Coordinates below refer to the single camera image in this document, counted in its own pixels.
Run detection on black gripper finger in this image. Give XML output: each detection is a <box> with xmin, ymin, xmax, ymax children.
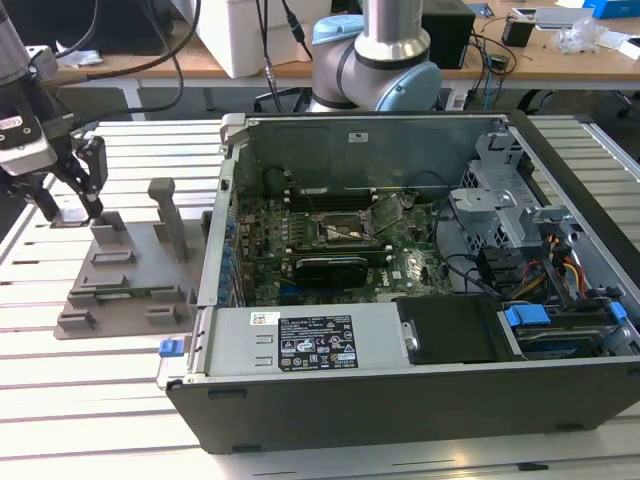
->
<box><xmin>0</xmin><ymin>171</ymin><xmax>62</xmax><ymax>225</ymax></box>
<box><xmin>69</xmin><ymin>133</ymin><xmax>110</xmax><ymax>222</ymax></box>

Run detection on metal socket cover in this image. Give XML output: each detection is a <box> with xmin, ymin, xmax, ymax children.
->
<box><xmin>367</xmin><ymin>192</ymin><xmax>407</xmax><ymax>237</ymax></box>

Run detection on crumpled white paper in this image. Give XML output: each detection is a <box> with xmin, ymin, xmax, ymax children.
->
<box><xmin>53</xmin><ymin>39</ymin><xmax>105</xmax><ymax>70</ymax></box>

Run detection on brown parts rack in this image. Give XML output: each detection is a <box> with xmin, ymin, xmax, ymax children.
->
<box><xmin>53</xmin><ymin>177</ymin><xmax>214</xmax><ymax>341</ymax></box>

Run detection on green RAM stick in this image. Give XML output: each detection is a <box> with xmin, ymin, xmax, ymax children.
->
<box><xmin>292</xmin><ymin>241</ymin><xmax>390</xmax><ymax>262</ymax></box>
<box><xmin>94</xmin><ymin>287</ymin><xmax>177</xmax><ymax>301</ymax></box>

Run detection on black computer tower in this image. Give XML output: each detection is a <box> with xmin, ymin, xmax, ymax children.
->
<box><xmin>12</xmin><ymin>0</ymin><xmax>174</xmax><ymax>56</ymax></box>

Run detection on wooden desk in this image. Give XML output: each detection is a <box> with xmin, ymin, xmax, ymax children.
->
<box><xmin>49</xmin><ymin>19</ymin><xmax>321</xmax><ymax>121</ymax></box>
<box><xmin>439</xmin><ymin>0</ymin><xmax>640</xmax><ymax>94</ymax></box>

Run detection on large white box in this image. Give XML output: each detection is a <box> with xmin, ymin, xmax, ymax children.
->
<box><xmin>193</xmin><ymin>0</ymin><xmax>332</xmax><ymax>80</ymax></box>

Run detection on silver power supply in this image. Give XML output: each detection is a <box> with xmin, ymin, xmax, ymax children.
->
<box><xmin>199</xmin><ymin>302</ymin><xmax>416</xmax><ymax>379</ymax></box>

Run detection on black RAM slot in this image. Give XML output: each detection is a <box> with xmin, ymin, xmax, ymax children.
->
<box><xmin>282</xmin><ymin>186</ymin><xmax>377</xmax><ymax>197</ymax></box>
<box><xmin>284</xmin><ymin>200</ymin><xmax>377</xmax><ymax>212</ymax></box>
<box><xmin>283</xmin><ymin>191</ymin><xmax>377</xmax><ymax>202</ymax></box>
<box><xmin>282</xmin><ymin>195</ymin><xmax>377</xmax><ymax>207</ymax></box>

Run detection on black graphics card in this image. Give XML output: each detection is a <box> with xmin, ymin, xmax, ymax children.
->
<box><xmin>293</xmin><ymin>255</ymin><xmax>370</xmax><ymax>290</ymax></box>

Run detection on green motherboard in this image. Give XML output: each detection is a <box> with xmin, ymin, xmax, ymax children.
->
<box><xmin>234</xmin><ymin>192</ymin><xmax>454</xmax><ymax>306</ymax></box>

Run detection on black PC case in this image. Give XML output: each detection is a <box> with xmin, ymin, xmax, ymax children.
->
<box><xmin>164</xmin><ymin>110</ymin><xmax>640</xmax><ymax>456</ymax></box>

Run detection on tall black box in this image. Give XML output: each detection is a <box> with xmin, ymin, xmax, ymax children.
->
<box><xmin>422</xmin><ymin>0</ymin><xmax>477</xmax><ymax>70</ymax></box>

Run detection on metal drive cage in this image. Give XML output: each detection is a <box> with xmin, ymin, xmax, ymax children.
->
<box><xmin>447</xmin><ymin>127</ymin><xmax>576</xmax><ymax>251</ymax></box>

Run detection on black power connector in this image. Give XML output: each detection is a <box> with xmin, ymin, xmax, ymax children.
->
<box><xmin>476</xmin><ymin>246</ymin><xmax>522</xmax><ymax>292</ymax></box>

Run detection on small black cube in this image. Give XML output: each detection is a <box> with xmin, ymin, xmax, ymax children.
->
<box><xmin>501</xmin><ymin>15</ymin><xmax>535</xmax><ymax>49</ymax></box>

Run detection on hard disk in blue carrier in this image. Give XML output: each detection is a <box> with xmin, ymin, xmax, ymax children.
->
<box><xmin>497</xmin><ymin>302</ymin><xmax>629</xmax><ymax>361</ymax></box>

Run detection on flat white box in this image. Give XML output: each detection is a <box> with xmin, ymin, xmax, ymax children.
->
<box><xmin>510</xmin><ymin>4</ymin><xmax>596</xmax><ymax>31</ymax></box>

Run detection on clear plastic bag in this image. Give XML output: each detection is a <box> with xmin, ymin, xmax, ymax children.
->
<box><xmin>553</xmin><ymin>17</ymin><xmax>610</xmax><ymax>55</ymax></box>

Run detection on blue cardboard box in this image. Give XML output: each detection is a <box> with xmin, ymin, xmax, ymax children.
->
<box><xmin>582</xmin><ymin>0</ymin><xmax>640</xmax><ymax>21</ymax></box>

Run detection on small white box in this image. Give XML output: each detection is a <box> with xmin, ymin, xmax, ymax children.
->
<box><xmin>597</xmin><ymin>29</ymin><xmax>640</xmax><ymax>60</ymax></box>

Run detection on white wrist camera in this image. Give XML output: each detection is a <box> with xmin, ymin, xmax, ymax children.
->
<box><xmin>0</xmin><ymin>115</ymin><xmax>59</xmax><ymax>177</ymax></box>

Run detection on braided robot cable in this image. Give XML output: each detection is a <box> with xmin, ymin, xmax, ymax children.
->
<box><xmin>42</xmin><ymin>0</ymin><xmax>204</xmax><ymax>101</ymax></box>

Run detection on yellow red power wires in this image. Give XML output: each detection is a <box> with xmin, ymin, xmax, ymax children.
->
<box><xmin>517</xmin><ymin>232</ymin><xmax>589</xmax><ymax>301</ymax></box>

